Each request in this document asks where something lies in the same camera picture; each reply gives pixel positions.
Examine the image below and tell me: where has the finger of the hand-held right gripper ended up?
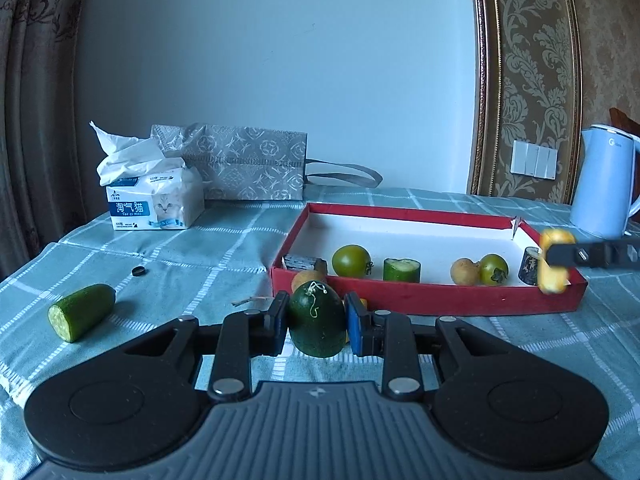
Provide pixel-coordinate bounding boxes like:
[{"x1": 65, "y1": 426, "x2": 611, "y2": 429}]
[{"x1": 544, "y1": 238, "x2": 640, "y2": 267}]

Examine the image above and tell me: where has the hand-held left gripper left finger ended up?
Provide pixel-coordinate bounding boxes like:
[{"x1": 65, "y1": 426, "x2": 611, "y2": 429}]
[{"x1": 120, "y1": 294, "x2": 291, "y2": 402}]

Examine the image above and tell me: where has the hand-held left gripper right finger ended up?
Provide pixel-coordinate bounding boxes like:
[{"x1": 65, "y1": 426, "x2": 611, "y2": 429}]
[{"x1": 344, "y1": 291, "x2": 508, "y2": 402}]

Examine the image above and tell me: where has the small dark green watermelon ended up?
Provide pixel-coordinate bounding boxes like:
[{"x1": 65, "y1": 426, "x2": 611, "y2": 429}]
[{"x1": 286, "y1": 280, "x2": 348, "y2": 359}]

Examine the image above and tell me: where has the yellow corn piece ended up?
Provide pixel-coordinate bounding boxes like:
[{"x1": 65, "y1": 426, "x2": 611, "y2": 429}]
[{"x1": 537, "y1": 227, "x2": 576, "y2": 295}]

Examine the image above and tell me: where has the green tomato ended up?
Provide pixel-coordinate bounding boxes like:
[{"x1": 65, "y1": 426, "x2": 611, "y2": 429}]
[
  {"x1": 332, "y1": 244, "x2": 373, "y2": 278},
  {"x1": 478, "y1": 254, "x2": 510, "y2": 285}
]

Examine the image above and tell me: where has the red cardboard box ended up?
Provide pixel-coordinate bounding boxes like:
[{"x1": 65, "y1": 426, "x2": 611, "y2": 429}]
[{"x1": 270, "y1": 202, "x2": 588, "y2": 317}]

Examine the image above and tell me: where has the small tan round fruit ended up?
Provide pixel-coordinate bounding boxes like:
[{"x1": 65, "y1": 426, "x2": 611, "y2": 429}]
[
  {"x1": 450, "y1": 258, "x2": 482, "y2": 286},
  {"x1": 291, "y1": 270, "x2": 326, "y2": 293}
]

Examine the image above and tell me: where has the white electric kettle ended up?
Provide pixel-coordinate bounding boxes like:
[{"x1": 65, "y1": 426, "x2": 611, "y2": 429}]
[{"x1": 570, "y1": 124, "x2": 640, "y2": 239}]

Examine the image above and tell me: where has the green cucumber piece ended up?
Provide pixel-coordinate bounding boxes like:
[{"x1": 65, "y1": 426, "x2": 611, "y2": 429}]
[
  {"x1": 383, "y1": 257, "x2": 422, "y2": 283},
  {"x1": 48, "y1": 283, "x2": 117, "y2": 344}
]

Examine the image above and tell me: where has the green checked tablecloth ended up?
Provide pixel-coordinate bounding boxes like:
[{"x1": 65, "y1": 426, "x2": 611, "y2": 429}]
[{"x1": 0, "y1": 186, "x2": 640, "y2": 480}]

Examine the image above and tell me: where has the brown wooden object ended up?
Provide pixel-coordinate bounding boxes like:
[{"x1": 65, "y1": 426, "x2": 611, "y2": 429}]
[{"x1": 609, "y1": 107, "x2": 640, "y2": 137}]

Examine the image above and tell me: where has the grey patterned gift bag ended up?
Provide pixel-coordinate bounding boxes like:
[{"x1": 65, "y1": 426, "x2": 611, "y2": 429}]
[{"x1": 151, "y1": 123, "x2": 383, "y2": 202}]

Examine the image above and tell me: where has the white tissue pack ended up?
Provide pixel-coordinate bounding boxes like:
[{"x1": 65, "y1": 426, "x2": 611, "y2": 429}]
[{"x1": 89, "y1": 121, "x2": 206, "y2": 231}]

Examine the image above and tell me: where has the white wall light switch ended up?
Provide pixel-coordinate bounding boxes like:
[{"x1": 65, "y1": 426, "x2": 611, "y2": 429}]
[{"x1": 511, "y1": 140, "x2": 560, "y2": 180}]

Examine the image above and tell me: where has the gold framed wall panel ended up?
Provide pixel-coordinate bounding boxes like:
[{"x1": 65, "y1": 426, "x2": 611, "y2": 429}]
[{"x1": 470, "y1": 0, "x2": 640, "y2": 206}]

